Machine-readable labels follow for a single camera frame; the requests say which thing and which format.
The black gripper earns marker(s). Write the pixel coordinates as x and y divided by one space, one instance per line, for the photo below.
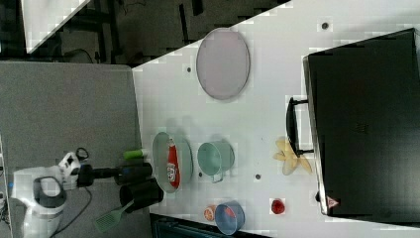
87 175

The red plush ketchup bottle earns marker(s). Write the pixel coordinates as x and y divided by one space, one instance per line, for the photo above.
172 169

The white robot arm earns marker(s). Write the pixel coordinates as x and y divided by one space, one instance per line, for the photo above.
43 191

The black cylinder holder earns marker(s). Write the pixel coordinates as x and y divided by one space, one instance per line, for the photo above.
133 173
142 194

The green spatula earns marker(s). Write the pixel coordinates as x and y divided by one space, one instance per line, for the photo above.
111 219

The green toy lime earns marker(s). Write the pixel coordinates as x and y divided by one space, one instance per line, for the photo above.
135 154

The green mug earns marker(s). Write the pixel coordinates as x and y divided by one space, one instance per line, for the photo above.
215 158

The orange slice toy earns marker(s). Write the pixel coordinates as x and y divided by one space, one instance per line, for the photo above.
209 212

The strawberry inside blue cup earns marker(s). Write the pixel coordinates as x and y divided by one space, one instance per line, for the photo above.
229 212

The blue cup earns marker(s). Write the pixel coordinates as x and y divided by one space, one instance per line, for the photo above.
226 224

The red toy strawberry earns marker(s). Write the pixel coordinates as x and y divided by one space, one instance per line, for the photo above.
277 206

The peeled toy banana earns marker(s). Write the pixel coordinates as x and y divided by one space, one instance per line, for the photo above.
291 161

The silver toaster oven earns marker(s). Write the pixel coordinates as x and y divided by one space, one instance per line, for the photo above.
363 105

